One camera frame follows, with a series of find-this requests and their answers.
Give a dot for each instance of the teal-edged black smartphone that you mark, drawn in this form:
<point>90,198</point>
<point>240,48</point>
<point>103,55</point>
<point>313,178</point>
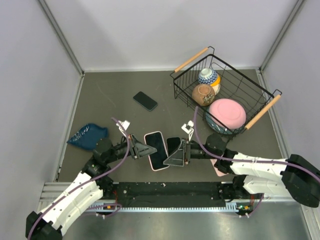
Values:
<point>145,101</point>

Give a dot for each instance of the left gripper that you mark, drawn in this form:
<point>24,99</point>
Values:
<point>143,149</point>

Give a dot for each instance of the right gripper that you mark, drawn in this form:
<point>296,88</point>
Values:
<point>179,158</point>

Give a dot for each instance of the blue cloth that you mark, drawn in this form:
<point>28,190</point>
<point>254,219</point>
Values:
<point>88,136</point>

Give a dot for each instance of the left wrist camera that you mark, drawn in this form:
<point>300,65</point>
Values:
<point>123,125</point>

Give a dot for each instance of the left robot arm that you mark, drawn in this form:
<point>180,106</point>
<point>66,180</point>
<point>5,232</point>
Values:
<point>53,222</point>

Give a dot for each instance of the black wire basket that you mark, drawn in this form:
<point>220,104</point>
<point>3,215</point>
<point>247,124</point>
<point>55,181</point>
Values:
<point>254,98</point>

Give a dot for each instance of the clear phone case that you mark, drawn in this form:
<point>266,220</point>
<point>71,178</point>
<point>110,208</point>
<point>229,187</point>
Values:
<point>173,146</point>

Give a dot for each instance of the yellow white cup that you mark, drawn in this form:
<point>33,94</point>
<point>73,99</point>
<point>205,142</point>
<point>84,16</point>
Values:
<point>216,85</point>

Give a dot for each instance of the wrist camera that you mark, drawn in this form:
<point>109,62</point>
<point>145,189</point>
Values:
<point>123,125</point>
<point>188,128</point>

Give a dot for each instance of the blue patterned bowl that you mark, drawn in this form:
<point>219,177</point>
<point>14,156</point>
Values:
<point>207,76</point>

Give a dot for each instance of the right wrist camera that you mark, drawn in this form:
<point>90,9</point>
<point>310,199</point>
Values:
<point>188,128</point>

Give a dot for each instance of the pink phone case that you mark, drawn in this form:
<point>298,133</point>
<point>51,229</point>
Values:
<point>156,160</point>

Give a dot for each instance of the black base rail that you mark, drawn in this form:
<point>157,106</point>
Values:
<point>214,190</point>

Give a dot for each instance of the pink plate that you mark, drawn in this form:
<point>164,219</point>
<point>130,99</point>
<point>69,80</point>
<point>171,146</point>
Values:
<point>228,113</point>

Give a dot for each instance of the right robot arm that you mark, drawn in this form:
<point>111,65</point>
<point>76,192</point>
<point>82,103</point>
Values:
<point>293,177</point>

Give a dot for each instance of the dark patterned bowl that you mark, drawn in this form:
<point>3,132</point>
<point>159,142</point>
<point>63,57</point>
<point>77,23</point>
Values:
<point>215,123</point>

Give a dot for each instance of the grey slotted cable duct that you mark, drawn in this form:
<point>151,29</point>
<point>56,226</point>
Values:
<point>230,207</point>

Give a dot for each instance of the brown ceramic bowl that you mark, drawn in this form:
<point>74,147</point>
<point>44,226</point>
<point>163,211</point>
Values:
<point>203,94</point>

